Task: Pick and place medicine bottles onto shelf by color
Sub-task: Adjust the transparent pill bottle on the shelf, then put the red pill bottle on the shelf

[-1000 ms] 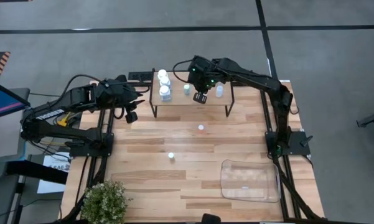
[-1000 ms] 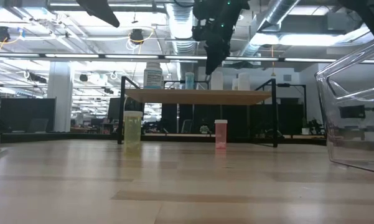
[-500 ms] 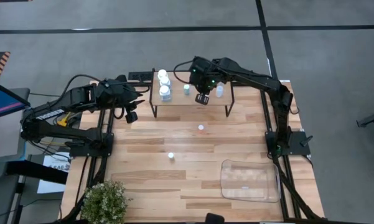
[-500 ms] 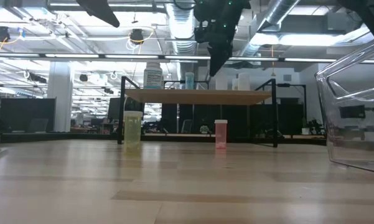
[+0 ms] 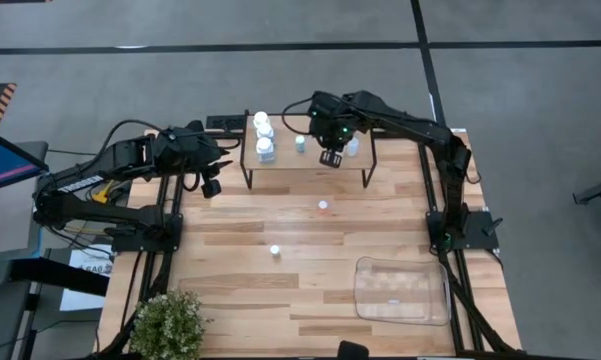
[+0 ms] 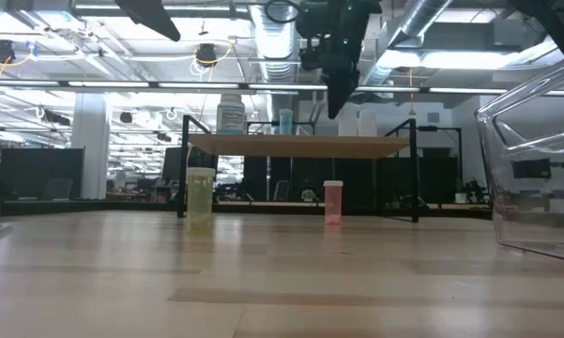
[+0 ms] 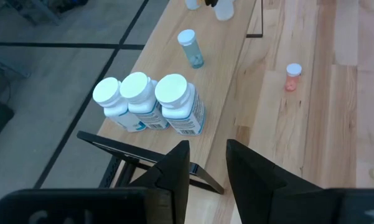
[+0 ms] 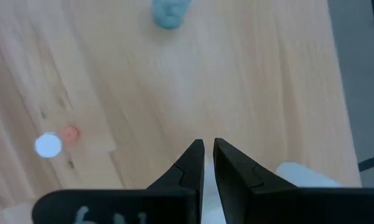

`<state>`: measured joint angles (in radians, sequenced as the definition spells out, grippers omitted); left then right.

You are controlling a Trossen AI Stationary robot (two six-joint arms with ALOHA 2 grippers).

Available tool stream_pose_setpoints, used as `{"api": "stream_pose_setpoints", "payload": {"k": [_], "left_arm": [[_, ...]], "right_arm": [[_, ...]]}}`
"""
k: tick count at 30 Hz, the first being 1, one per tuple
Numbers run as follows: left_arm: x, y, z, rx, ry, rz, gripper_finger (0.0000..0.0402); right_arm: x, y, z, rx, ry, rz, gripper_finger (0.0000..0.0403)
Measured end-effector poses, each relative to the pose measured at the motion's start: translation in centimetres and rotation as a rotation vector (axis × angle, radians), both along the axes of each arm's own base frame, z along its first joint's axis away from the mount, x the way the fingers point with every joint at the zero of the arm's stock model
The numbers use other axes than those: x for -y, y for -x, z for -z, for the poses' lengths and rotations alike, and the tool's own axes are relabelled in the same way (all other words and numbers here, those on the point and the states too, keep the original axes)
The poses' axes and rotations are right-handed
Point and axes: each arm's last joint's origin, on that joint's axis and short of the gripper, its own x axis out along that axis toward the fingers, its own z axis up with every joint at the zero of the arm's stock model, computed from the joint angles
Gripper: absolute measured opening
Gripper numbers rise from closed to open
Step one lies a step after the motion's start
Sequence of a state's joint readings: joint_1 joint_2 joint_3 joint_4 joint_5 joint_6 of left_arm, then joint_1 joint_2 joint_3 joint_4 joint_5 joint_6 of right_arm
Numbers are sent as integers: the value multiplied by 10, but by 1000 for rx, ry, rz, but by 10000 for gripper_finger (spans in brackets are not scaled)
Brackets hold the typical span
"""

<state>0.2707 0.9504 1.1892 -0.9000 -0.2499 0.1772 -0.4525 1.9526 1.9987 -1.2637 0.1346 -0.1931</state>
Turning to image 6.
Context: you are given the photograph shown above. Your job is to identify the red pill vial white cap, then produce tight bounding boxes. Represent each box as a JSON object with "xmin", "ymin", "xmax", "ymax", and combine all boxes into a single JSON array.
[{"xmin": 323, "ymin": 179, "xmax": 344, "ymax": 226}]

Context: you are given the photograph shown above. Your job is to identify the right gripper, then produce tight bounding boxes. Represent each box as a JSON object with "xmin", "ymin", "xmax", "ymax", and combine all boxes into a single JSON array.
[{"xmin": 296, "ymin": 0, "xmax": 382, "ymax": 120}]

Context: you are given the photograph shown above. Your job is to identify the blue pill vial white cap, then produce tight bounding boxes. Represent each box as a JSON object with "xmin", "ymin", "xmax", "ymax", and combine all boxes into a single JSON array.
[{"xmin": 279, "ymin": 108, "xmax": 294, "ymax": 136}]

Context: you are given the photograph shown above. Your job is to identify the long ceiling light rail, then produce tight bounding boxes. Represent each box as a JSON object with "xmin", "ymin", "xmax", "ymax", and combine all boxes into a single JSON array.
[{"xmin": 0, "ymin": 78, "xmax": 564, "ymax": 98}]

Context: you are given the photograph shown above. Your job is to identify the yellow pill vial white cap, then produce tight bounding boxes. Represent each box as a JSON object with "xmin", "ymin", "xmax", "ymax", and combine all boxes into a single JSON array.
[{"xmin": 186, "ymin": 166, "xmax": 216, "ymax": 230}]

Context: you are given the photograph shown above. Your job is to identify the large white labelled medicine bottle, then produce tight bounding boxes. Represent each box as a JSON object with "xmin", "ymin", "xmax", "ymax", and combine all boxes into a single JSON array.
[{"xmin": 215, "ymin": 92, "xmax": 247, "ymax": 135}]

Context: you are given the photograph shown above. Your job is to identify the dark office partition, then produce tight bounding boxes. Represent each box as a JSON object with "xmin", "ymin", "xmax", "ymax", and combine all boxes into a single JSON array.
[{"xmin": 0, "ymin": 145, "xmax": 85, "ymax": 202}]

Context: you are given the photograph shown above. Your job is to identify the wooden shelf black metal legs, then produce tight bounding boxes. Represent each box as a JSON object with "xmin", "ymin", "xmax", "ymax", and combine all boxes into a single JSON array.
[{"xmin": 176, "ymin": 115, "xmax": 421, "ymax": 224}]

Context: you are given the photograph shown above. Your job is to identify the black ceiling device yellow cable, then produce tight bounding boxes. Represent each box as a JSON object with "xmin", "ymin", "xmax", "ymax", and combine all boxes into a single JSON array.
[
  {"xmin": 190, "ymin": 41, "xmax": 234, "ymax": 69},
  {"xmin": 0, "ymin": 38, "xmax": 33, "ymax": 67}
]

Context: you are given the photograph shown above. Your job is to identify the clear plastic bin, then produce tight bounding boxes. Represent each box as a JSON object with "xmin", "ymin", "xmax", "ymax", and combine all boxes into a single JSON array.
[{"xmin": 473, "ymin": 49, "xmax": 564, "ymax": 265}]

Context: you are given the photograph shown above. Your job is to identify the silver spiral ceiling duct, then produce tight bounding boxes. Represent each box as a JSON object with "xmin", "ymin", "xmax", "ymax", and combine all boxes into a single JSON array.
[
  {"xmin": 358, "ymin": 0, "xmax": 454, "ymax": 88},
  {"xmin": 249, "ymin": 4, "xmax": 306, "ymax": 85}
]

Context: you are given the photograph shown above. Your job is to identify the grey office chair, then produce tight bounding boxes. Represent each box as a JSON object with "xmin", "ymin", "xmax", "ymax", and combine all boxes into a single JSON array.
[{"xmin": 272, "ymin": 179, "xmax": 292, "ymax": 202}]

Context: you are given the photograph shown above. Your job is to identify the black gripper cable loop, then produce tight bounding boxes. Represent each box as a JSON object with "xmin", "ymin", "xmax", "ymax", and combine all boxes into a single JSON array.
[{"xmin": 264, "ymin": 0, "xmax": 304, "ymax": 24}]

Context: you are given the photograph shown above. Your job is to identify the white building column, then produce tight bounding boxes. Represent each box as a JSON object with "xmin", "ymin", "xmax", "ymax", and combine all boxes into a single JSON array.
[{"xmin": 70, "ymin": 91, "xmax": 113, "ymax": 201}]

